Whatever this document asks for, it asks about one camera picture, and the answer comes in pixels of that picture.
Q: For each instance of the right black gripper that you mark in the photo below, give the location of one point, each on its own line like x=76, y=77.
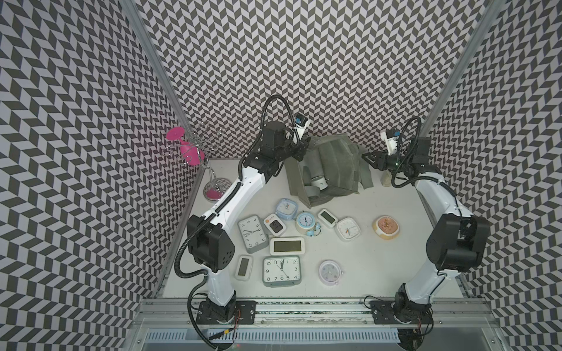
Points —
x=380, y=159

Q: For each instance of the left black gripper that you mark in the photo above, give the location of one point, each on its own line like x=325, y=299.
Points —
x=301, y=146

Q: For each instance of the green canvas bag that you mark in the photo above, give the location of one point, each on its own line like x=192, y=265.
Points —
x=336, y=158

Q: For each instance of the white twin-bell alarm clock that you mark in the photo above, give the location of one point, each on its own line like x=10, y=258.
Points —
x=319, y=182

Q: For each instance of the white square analog clock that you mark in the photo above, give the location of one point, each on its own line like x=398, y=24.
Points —
x=348, y=229

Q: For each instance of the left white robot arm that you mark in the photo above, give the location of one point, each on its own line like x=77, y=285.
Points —
x=208, y=248

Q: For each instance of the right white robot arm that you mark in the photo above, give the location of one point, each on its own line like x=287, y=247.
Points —
x=458, y=240

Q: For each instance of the light blue square clock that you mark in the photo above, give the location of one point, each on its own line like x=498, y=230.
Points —
x=286, y=209

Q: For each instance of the blue round twin-bell clock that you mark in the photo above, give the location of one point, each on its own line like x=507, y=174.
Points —
x=306, y=224

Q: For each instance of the small white digital clock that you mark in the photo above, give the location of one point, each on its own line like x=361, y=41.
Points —
x=327, y=218

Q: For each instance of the white orange digital clock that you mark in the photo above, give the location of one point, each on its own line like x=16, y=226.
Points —
x=275, y=225

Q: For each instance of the grey-green tall analog clock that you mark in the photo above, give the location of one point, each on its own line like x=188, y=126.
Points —
x=253, y=234

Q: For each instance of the white wide digital clock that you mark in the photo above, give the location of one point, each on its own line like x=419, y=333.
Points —
x=287, y=245

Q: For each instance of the grey-green large analog clock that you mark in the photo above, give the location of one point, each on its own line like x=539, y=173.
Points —
x=281, y=271

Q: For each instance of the small grey digital clock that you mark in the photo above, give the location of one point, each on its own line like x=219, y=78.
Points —
x=244, y=267

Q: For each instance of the small glass bottle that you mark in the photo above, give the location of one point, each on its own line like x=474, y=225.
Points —
x=386, y=179

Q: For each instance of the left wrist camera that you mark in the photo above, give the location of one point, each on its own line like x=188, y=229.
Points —
x=302, y=124

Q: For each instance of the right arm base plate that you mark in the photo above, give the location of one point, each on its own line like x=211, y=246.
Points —
x=401, y=313

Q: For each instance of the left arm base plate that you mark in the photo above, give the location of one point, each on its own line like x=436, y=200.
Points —
x=243, y=312

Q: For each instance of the aluminium front rail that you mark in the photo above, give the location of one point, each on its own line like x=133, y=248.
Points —
x=319, y=313

